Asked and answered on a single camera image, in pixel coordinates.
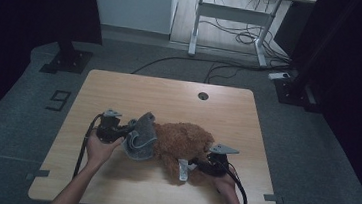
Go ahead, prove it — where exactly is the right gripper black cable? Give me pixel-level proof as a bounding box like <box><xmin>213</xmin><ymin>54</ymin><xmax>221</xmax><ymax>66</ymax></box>
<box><xmin>221</xmin><ymin>159</ymin><xmax>254</xmax><ymax>204</ymax></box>

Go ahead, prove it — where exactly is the person's left hand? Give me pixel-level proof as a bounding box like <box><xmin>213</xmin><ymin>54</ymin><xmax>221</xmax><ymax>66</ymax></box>
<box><xmin>83</xmin><ymin>132</ymin><xmax>125</xmax><ymax>175</ymax></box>

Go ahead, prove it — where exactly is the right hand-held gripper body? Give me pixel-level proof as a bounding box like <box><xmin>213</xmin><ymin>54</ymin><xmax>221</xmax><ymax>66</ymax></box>
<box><xmin>200</xmin><ymin>142</ymin><xmax>241</xmax><ymax>180</ymax></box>

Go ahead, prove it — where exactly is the white cabinet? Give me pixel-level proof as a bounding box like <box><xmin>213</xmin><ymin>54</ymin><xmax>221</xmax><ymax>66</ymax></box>
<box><xmin>86</xmin><ymin>0</ymin><xmax>179</xmax><ymax>36</ymax></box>

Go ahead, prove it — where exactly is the long black floor cable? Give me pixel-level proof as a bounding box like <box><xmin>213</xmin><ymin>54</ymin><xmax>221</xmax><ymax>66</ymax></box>
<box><xmin>130</xmin><ymin>51</ymin><xmax>276</xmax><ymax>89</ymax></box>

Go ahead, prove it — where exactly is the tangle of black cables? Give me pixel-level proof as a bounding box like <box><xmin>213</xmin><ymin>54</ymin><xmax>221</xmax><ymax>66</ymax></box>
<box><xmin>195</xmin><ymin>0</ymin><xmax>297</xmax><ymax>70</ymax></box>

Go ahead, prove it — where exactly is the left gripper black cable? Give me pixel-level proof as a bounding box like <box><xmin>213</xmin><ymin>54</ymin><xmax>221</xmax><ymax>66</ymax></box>
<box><xmin>72</xmin><ymin>110</ymin><xmax>106</xmax><ymax>181</ymax></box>

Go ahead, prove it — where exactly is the white metal frame desk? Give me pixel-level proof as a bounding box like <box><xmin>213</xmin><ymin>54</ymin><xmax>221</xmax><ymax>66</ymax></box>
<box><xmin>186</xmin><ymin>0</ymin><xmax>317</xmax><ymax>72</ymax></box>

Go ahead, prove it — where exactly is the black stand base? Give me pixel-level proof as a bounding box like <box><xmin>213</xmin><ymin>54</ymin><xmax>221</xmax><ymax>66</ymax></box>
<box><xmin>38</xmin><ymin>37</ymin><xmax>95</xmax><ymax>78</ymax></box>
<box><xmin>271</xmin><ymin>67</ymin><xmax>328</xmax><ymax>114</ymax></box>

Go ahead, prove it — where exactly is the grey tape piece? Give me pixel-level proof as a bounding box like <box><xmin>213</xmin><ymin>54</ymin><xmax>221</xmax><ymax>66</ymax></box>
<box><xmin>25</xmin><ymin>167</ymin><xmax>51</xmax><ymax>183</ymax></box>
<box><xmin>262</xmin><ymin>192</ymin><xmax>286</xmax><ymax>204</ymax></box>

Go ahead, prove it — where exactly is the brown teddy bear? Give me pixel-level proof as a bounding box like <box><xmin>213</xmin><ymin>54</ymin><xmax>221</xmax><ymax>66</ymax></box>
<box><xmin>148</xmin><ymin>119</ymin><xmax>219</xmax><ymax>189</ymax></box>

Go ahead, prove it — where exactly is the person's right hand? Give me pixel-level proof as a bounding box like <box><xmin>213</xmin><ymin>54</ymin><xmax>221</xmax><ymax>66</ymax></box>
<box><xmin>209</xmin><ymin>171</ymin><xmax>239</xmax><ymax>198</ymax></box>

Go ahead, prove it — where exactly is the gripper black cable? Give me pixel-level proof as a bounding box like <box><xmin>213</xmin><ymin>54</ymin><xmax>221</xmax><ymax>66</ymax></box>
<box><xmin>72</xmin><ymin>110</ymin><xmax>106</xmax><ymax>181</ymax></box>
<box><xmin>221</xmin><ymin>159</ymin><xmax>254</xmax><ymax>204</ymax></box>

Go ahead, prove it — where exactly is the grey knitted doll garment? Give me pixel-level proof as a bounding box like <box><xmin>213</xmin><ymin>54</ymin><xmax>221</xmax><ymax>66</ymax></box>
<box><xmin>120</xmin><ymin>109</ymin><xmax>162</xmax><ymax>164</ymax></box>

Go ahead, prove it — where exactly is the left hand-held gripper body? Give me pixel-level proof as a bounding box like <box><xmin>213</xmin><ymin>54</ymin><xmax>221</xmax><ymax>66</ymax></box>
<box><xmin>95</xmin><ymin>107</ymin><xmax>128</xmax><ymax>146</ymax></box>

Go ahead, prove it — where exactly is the black curtain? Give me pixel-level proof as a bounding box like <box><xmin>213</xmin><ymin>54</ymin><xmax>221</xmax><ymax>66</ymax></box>
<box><xmin>258</xmin><ymin>0</ymin><xmax>362</xmax><ymax>204</ymax></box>
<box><xmin>0</xmin><ymin>0</ymin><xmax>107</xmax><ymax>150</ymax></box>

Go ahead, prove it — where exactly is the white power strip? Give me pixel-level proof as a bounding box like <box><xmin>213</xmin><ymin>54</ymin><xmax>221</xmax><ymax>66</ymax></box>
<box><xmin>268</xmin><ymin>70</ymin><xmax>292</xmax><ymax>82</ymax></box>

